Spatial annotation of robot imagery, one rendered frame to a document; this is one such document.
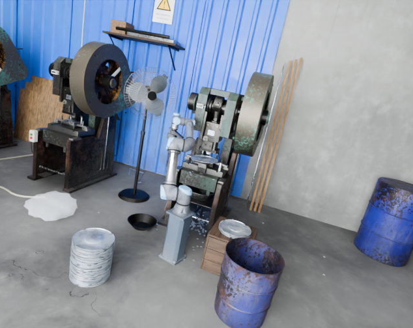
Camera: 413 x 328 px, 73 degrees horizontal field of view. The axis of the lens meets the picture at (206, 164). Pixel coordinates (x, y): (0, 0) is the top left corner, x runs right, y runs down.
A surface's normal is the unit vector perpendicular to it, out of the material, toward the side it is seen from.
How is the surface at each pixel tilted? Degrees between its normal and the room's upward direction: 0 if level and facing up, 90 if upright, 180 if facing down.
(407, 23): 90
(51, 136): 90
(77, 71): 80
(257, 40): 90
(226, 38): 90
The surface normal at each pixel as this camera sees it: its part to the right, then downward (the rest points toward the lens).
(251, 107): -0.22, -0.01
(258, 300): 0.15, 0.33
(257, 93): -0.13, -0.31
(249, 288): -0.14, 0.29
